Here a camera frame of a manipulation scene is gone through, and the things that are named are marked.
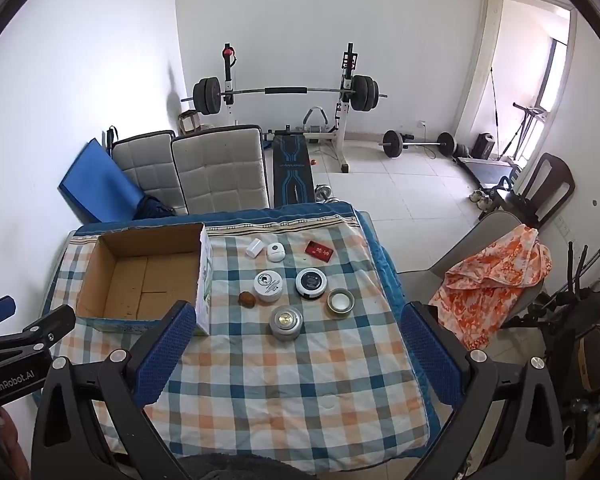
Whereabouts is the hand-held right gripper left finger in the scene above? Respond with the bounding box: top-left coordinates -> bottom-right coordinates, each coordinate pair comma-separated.
30,300 -> 198,480

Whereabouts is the black and blue weight bench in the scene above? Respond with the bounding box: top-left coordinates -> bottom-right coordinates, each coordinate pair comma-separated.
272,130 -> 315,207

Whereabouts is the black stand clutter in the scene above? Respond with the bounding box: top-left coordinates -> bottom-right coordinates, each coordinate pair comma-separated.
500,240 -> 600,461

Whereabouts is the grey exercise handle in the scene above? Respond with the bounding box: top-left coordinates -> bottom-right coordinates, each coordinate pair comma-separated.
302,106 -> 331,136

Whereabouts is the dark blue cloth bundle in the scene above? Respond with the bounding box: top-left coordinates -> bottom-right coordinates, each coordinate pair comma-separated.
132,195 -> 176,220

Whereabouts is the door frame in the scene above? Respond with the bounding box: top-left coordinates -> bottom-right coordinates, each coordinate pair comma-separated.
452,0 -> 578,161

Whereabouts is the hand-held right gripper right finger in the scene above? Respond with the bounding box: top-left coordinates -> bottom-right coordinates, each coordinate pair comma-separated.
401,301 -> 567,480

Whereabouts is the plaid blanket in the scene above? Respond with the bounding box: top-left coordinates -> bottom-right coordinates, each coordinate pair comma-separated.
45,202 -> 443,473

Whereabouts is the silver tin with gold lid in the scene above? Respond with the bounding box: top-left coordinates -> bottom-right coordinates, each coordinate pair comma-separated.
269,306 -> 303,342

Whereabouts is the treadmill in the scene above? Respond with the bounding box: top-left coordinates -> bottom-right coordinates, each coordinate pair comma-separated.
455,102 -> 548,186

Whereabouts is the black speaker box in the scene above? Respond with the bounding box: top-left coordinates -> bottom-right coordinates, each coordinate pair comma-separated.
472,132 -> 496,158

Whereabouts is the blue exercise mat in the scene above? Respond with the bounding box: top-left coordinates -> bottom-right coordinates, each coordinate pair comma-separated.
57,139 -> 148,225

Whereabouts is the orange patterned cloth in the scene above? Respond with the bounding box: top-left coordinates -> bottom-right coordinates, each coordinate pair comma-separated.
428,225 -> 552,352

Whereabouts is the person's left forearm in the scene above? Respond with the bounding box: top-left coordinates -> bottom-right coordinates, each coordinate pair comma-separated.
0,406 -> 31,480

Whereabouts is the barbell on rack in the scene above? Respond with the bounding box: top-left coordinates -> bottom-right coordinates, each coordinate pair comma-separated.
222,42 -> 361,173

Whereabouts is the grey chair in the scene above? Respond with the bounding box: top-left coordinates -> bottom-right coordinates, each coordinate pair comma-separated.
397,210 -> 546,311

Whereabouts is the glass candle jar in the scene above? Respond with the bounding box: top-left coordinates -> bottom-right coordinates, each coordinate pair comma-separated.
327,288 -> 355,319

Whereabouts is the cardboard box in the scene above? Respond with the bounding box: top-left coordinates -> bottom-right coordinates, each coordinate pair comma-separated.
75,222 -> 213,337

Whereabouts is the white jar with labelled lid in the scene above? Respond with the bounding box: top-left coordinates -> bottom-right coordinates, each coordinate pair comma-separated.
252,270 -> 284,303

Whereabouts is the small black barbell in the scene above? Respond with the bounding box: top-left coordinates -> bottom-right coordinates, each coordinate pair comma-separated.
378,130 -> 455,160

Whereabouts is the white jar with black lid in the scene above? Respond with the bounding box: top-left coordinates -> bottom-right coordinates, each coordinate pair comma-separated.
295,268 -> 327,301

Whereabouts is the dark wooden chair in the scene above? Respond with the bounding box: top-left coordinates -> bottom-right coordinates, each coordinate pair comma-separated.
492,152 -> 576,228

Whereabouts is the large black barbell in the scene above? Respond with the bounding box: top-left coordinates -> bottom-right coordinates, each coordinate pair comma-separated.
192,75 -> 388,115

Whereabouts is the red card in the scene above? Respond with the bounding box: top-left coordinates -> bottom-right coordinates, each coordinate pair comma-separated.
304,240 -> 334,263

